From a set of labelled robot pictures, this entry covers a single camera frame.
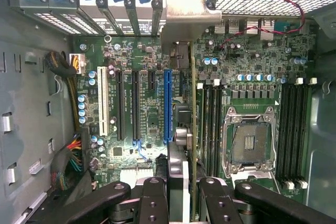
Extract CPU socket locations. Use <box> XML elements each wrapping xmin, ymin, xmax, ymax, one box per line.
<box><xmin>222</xmin><ymin>105</ymin><xmax>278</xmax><ymax>180</ymax></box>

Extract white power connector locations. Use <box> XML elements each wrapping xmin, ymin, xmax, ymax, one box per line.
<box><xmin>69</xmin><ymin>53</ymin><xmax>87</xmax><ymax>74</ymax></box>

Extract white expansion slot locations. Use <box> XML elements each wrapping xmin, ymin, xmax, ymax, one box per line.
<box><xmin>96</xmin><ymin>66</ymin><xmax>110</xmax><ymax>137</ymax></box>

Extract multicolour power wire bundle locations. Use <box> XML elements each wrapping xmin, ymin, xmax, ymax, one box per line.
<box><xmin>49</xmin><ymin>128</ymin><xmax>91</xmax><ymax>192</ymax></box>

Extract thin metal locking lever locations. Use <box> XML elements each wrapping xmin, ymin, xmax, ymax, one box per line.
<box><xmin>225</xmin><ymin>134</ymin><xmax>236</xmax><ymax>175</ymax></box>

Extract blue expansion slot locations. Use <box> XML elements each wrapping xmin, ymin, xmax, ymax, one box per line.
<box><xmin>162</xmin><ymin>68</ymin><xmax>174</xmax><ymax>145</ymax></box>

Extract metal slot cover blank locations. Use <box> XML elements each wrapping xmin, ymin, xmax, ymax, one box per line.
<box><xmin>151</xmin><ymin>0</ymin><xmax>166</xmax><ymax>37</ymax></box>
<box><xmin>123</xmin><ymin>0</ymin><xmax>141</xmax><ymax>37</ymax></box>
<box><xmin>96</xmin><ymin>0</ymin><xmax>119</xmax><ymax>36</ymax></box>

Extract open black PC case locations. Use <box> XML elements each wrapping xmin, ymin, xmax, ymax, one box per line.
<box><xmin>0</xmin><ymin>0</ymin><xmax>336</xmax><ymax>224</ymax></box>

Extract black sleeved wire bundle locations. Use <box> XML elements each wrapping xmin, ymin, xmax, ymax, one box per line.
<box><xmin>43</xmin><ymin>50</ymin><xmax>79</xmax><ymax>130</ymax></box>

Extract black RAM slot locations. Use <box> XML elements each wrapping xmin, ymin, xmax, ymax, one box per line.
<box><xmin>299</xmin><ymin>77</ymin><xmax>318</xmax><ymax>190</ymax></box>
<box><xmin>283</xmin><ymin>83</ymin><xmax>295</xmax><ymax>190</ymax></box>
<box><xmin>277</xmin><ymin>83</ymin><xmax>287</xmax><ymax>180</ymax></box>
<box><xmin>211</xmin><ymin>78</ymin><xmax>221</xmax><ymax>177</ymax></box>
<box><xmin>217</xmin><ymin>84</ymin><xmax>224</xmax><ymax>120</ymax></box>
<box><xmin>204</xmin><ymin>83</ymin><xmax>212</xmax><ymax>177</ymax></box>
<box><xmin>291</xmin><ymin>77</ymin><xmax>305</xmax><ymax>182</ymax></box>

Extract long black expansion slot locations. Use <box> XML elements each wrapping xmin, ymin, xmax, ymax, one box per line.
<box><xmin>130</xmin><ymin>69</ymin><xmax>142</xmax><ymax>143</ymax></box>
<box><xmin>114</xmin><ymin>68</ymin><xmax>126</xmax><ymax>142</ymax></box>

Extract green motherboard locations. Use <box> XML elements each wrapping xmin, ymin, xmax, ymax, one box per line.
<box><xmin>70</xmin><ymin>16</ymin><xmax>325</xmax><ymax>205</ymax></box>

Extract red and black twisted wire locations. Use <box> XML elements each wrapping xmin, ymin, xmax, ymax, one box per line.
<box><xmin>217</xmin><ymin>0</ymin><xmax>307</xmax><ymax>50</ymax></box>

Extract short black expansion slot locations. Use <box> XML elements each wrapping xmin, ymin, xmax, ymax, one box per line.
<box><xmin>148</xmin><ymin>70</ymin><xmax>156</xmax><ymax>91</ymax></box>

